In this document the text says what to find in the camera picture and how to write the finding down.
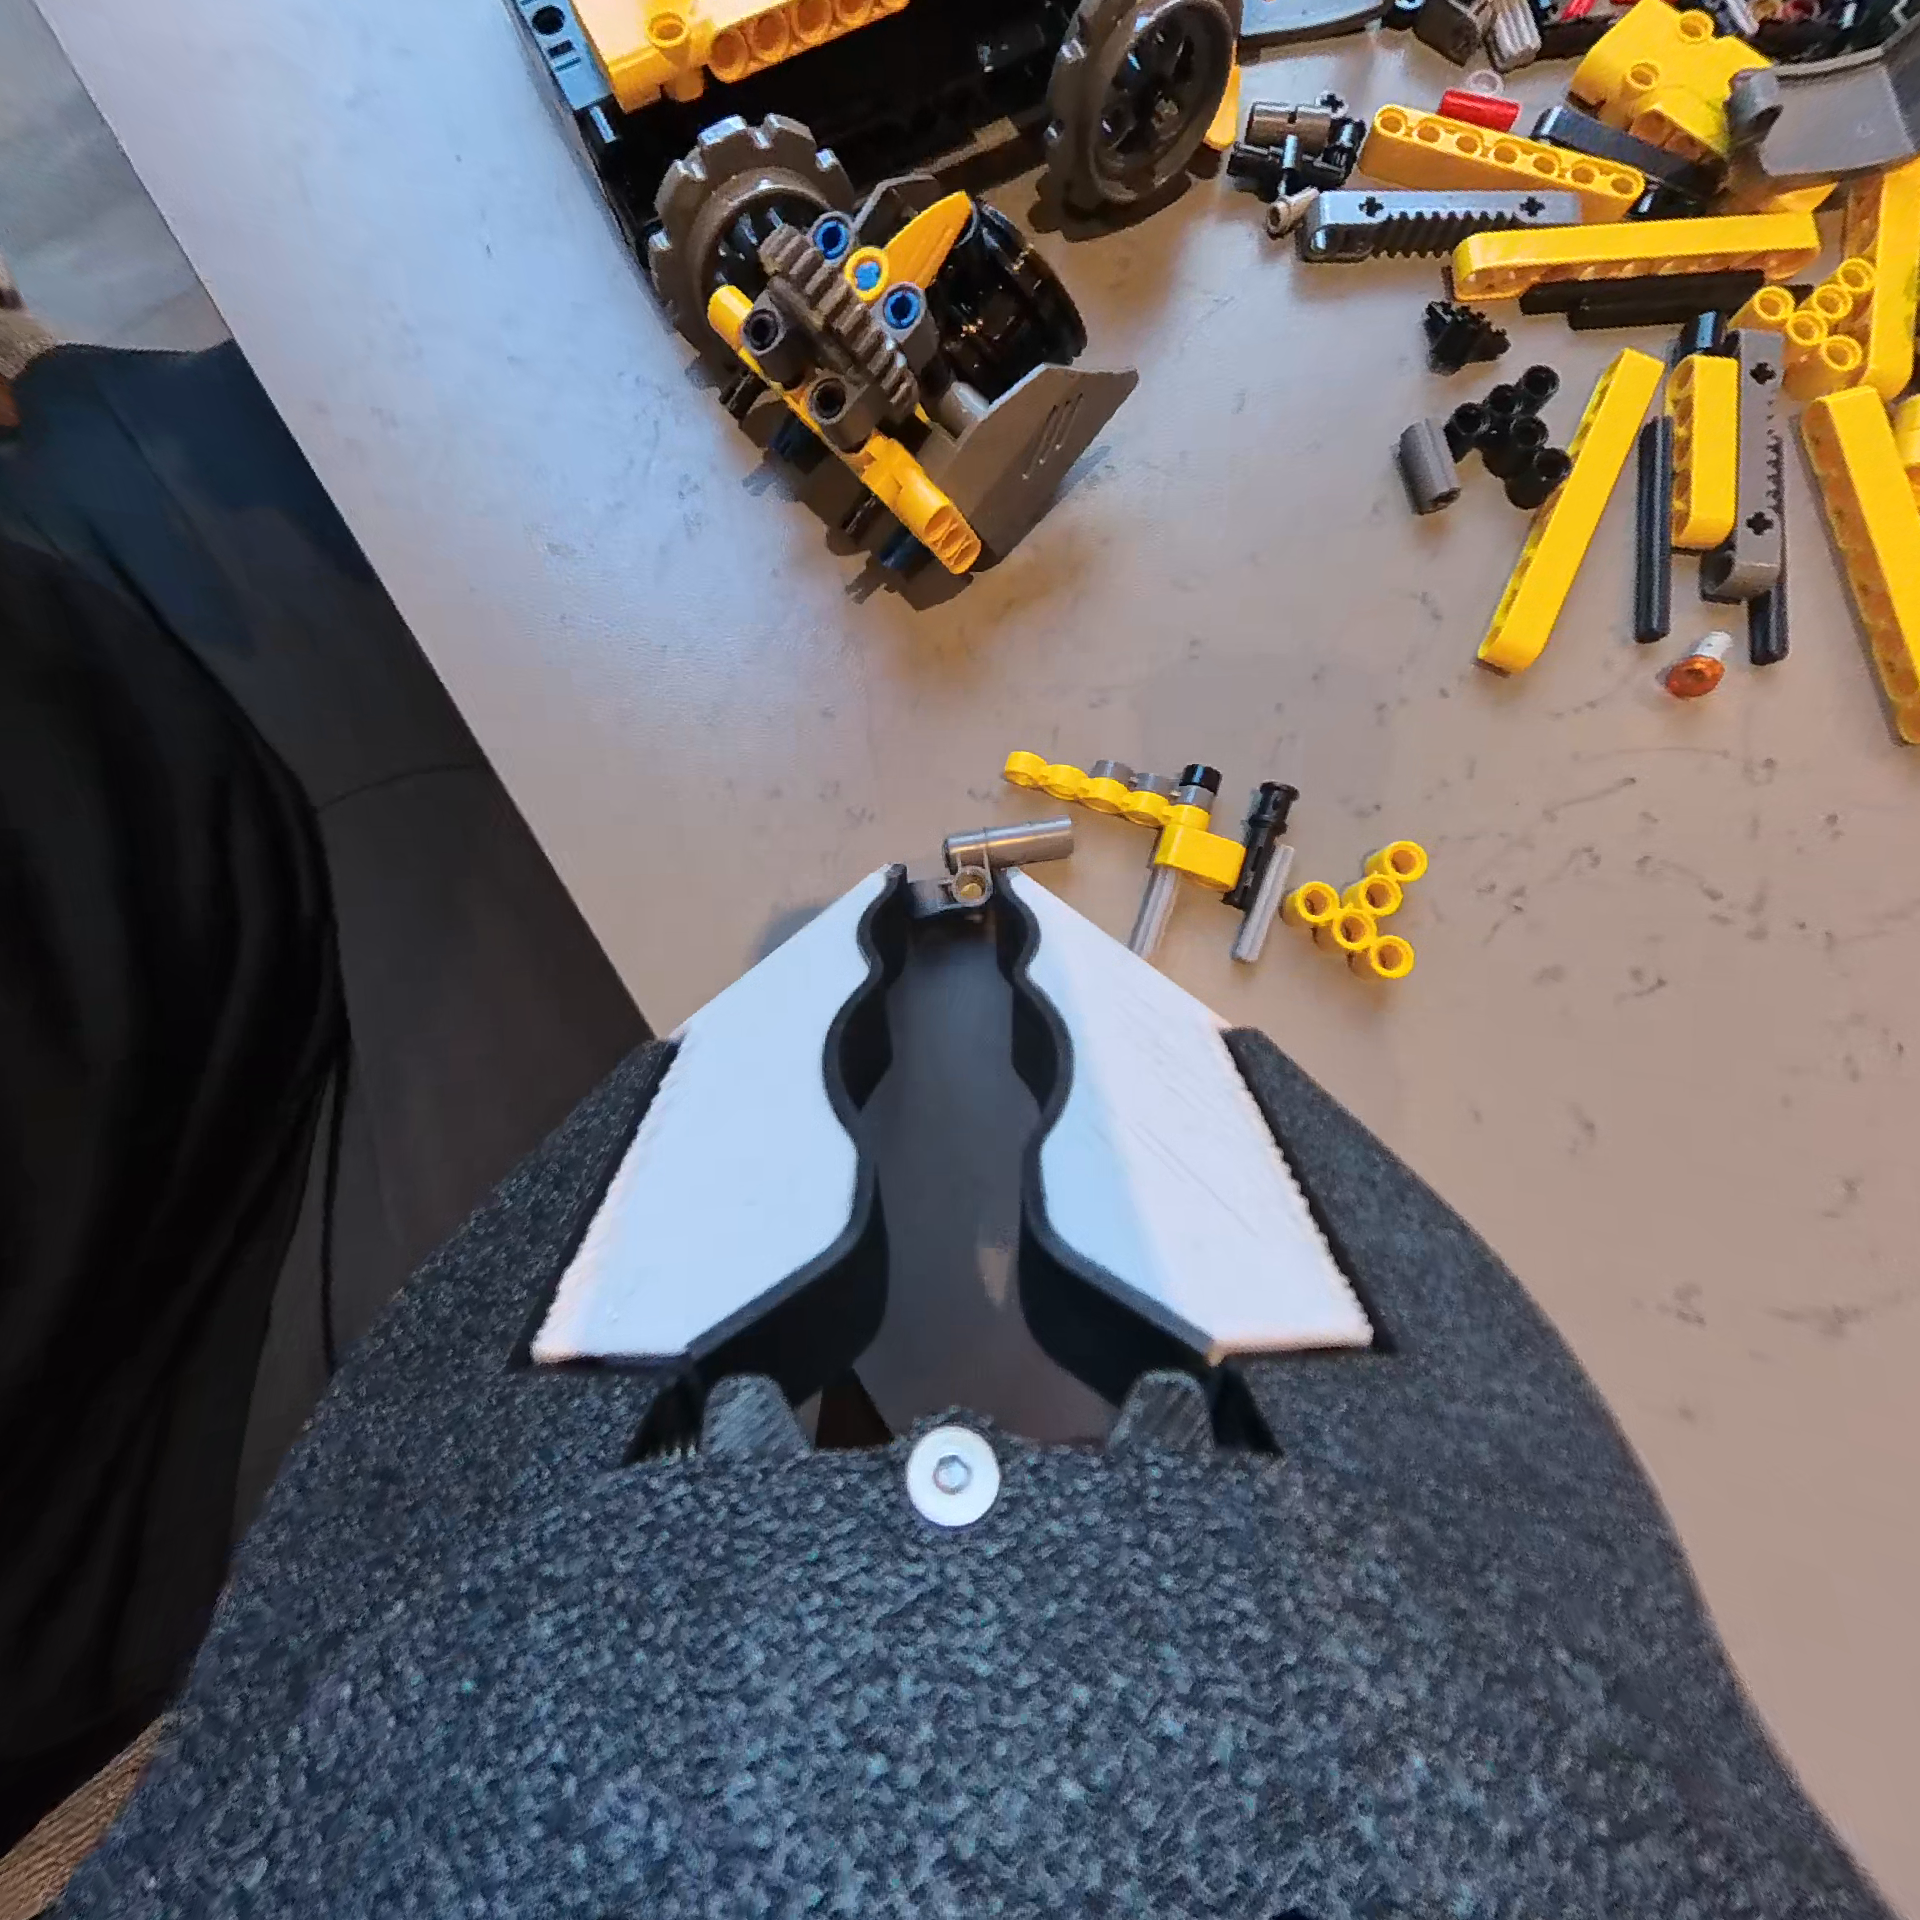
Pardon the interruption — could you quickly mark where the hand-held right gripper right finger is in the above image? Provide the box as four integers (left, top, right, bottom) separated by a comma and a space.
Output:
1004, 870, 1385, 1392

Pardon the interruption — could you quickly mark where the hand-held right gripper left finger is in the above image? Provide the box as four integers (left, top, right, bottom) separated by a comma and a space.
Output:
535, 870, 903, 1407

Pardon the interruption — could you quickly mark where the small yellow angled connector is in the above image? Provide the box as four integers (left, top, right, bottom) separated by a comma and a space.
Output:
1282, 841, 1440, 986

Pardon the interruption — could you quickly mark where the small yellow toy beam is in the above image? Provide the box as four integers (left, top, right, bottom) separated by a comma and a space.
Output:
1004, 745, 1251, 901

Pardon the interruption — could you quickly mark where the pile of toy parts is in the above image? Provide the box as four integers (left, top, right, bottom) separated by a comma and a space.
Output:
1217, 0, 1920, 751

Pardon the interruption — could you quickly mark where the grey desk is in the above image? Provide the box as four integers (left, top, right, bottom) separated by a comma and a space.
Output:
34, 0, 1920, 1901

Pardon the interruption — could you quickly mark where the person's black top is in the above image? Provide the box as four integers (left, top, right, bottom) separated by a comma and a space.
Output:
0, 543, 359, 1839

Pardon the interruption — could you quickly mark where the yellow grey wheel assembly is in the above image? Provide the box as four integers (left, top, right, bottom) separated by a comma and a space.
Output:
704, 185, 1145, 607

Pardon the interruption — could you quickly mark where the yellow black toy vehicle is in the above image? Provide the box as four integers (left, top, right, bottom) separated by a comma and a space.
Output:
502, 0, 1244, 277

